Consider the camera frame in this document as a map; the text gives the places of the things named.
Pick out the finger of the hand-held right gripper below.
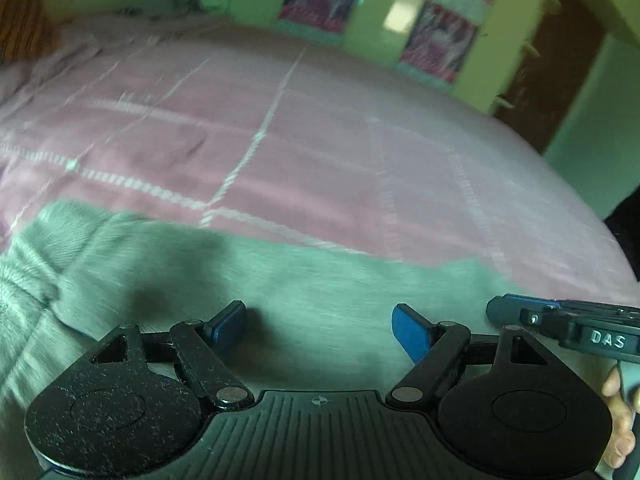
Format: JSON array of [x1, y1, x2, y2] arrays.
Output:
[[486, 293, 566, 335]]

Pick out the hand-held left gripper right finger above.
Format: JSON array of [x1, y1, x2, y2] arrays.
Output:
[[385, 303, 552, 410]]

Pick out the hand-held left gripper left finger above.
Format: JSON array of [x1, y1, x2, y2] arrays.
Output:
[[89, 301, 254, 411]]

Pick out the green towel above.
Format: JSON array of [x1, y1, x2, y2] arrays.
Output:
[[0, 200, 632, 480]]

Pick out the person's right hand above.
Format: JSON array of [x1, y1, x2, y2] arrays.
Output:
[[600, 364, 640, 471]]

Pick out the black chair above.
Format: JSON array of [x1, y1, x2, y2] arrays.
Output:
[[602, 189, 640, 283]]

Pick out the pink checked bedspread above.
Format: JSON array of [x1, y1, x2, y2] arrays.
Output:
[[0, 12, 639, 302]]

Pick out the brown wooden door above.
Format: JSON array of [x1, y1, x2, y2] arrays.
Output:
[[494, 0, 609, 157]]

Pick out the green wardrobe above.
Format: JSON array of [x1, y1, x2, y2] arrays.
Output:
[[190, 0, 640, 117]]

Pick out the crumpled grey cloth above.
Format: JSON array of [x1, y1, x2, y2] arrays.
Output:
[[117, 0, 202, 20]]

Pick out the orange-brown cushion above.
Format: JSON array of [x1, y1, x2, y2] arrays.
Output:
[[0, 0, 65, 65]]

